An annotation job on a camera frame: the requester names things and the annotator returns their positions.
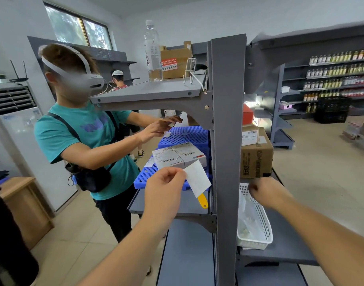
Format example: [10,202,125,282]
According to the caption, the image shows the person's right hand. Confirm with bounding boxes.
[248,176,293,211]

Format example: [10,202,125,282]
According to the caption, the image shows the person's left hand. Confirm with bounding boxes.
[143,167,187,225]

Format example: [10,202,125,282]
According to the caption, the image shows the white paper label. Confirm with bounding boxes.
[183,160,212,199]

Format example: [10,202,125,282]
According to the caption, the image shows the person's left forearm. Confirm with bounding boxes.
[78,213,173,286]

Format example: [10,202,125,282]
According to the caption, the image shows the person's right forearm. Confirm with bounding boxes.
[278,193,364,286]

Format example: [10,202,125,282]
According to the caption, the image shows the blue plastic crate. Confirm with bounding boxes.
[133,147,213,191]
[157,126,210,149]

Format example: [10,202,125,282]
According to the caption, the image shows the white labelled box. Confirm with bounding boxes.
[152,147,185,170]
[172,142,207,168]

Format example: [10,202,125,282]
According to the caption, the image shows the white plastic basket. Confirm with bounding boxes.
[237,183,273,250]

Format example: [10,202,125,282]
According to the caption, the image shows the brown labelled cardboard box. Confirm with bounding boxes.
[240,125,274,179]

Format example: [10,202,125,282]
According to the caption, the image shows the red box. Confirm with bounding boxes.
[243,103,254,126]

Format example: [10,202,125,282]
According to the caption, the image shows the grey metal shelf unit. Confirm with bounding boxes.
[89,34,319,286]

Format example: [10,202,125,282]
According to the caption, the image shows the black waist bag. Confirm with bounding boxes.
[65,163,112,193]

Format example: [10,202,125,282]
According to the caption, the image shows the black plastic crate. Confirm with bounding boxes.
[314,97,350,124]

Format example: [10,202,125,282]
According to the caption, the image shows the wrapped pack of bottles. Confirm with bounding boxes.
[342,121,364,141]

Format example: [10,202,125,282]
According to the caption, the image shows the open cardboard box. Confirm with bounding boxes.
[160,41,193,80]

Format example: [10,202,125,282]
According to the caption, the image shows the grey shelf with bottles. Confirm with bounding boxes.
[282,47,364,119]

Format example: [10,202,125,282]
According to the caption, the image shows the clear plastic water bottle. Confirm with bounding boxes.
[144,20,163,82]

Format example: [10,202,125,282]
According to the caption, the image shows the white headset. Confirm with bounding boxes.
[40,43,105,92]

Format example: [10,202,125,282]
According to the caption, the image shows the rows of small bottles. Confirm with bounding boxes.
[302,49,364,113]

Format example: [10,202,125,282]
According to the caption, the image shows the white standing air conditioner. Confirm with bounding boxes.
[0,82,79,212]

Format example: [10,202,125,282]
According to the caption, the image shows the wooden cabinet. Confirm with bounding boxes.
[0,176,55,250]

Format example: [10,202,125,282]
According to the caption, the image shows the black clothing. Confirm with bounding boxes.
[0,170,39,286]

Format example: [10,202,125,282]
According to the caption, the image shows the window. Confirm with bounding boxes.
[44,2,114,51]

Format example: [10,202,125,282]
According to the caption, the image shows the black router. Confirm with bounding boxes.
[9,60,29,84]

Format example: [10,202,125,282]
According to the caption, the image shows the white wire rack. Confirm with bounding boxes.
[183,57,207,92]

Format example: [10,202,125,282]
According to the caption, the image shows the grey wall shelf unit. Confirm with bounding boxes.
[27,36,141,87]

